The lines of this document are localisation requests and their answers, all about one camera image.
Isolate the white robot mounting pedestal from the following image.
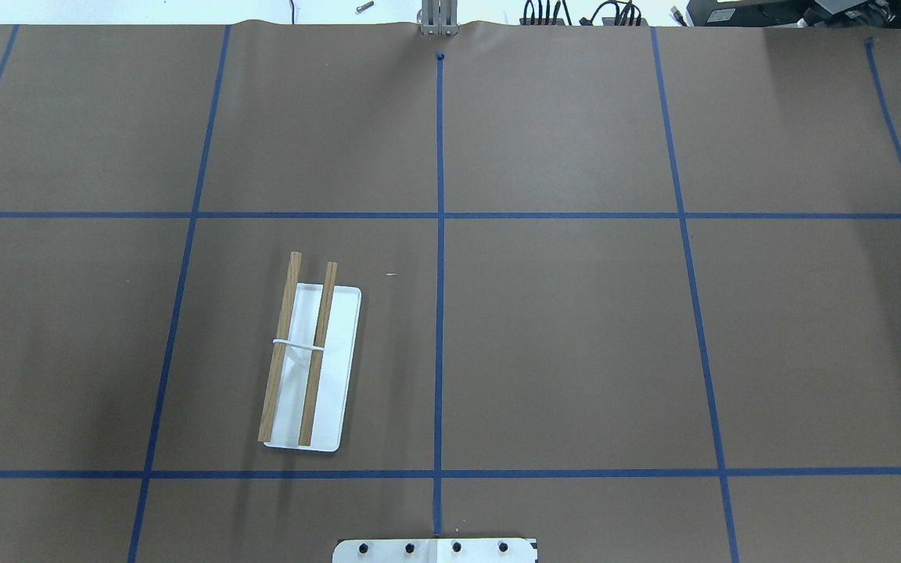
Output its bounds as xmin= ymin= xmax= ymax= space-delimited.
xmin=332 ymin=537 xmax=539 ymax=562

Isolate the lower small electronics board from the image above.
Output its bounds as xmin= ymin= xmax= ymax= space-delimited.
xmin=580 ymin=1 xmax=647 ymax=27

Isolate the white wooden towel rack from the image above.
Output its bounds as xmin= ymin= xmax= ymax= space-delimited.
xmin=257 ymin=252 xmax=362 ymax=454

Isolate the black laptop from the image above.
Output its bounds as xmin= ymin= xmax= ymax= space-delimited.
xmin=686 ymin=1 xmax=901 ymax=29

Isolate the aluminium frame post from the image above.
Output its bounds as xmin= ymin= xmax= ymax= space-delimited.
xmin=418 ymin=0 xmax=460 ymax=37

